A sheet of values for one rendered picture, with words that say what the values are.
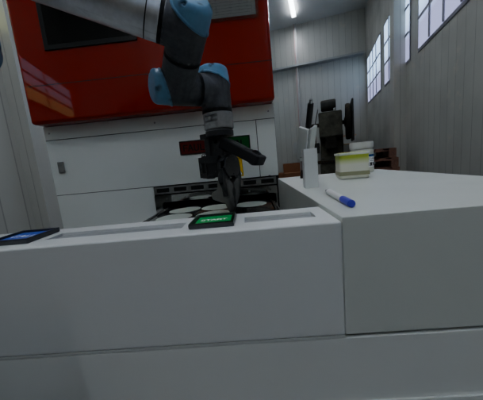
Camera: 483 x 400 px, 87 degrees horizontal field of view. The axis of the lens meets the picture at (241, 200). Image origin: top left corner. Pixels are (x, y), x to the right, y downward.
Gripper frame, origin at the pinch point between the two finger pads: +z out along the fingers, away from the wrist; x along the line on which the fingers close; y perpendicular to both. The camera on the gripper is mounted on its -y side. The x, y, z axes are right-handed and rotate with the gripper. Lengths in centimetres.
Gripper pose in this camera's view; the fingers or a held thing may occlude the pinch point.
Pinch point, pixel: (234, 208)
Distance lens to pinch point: 66.7
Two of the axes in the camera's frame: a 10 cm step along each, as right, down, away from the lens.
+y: -8.7, 0.1, 4.9
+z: 0.9, 9.8, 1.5
